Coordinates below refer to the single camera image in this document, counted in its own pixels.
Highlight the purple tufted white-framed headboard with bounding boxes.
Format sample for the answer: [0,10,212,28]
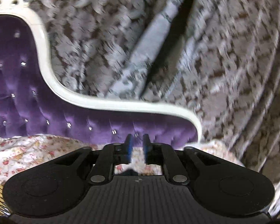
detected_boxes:
[0,0,202,148]

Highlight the floral bedspread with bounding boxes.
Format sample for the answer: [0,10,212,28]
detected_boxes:
[0,135,244,185]

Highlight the grey damask curtain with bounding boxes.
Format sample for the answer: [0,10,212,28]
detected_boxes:
[24,0,280,215]

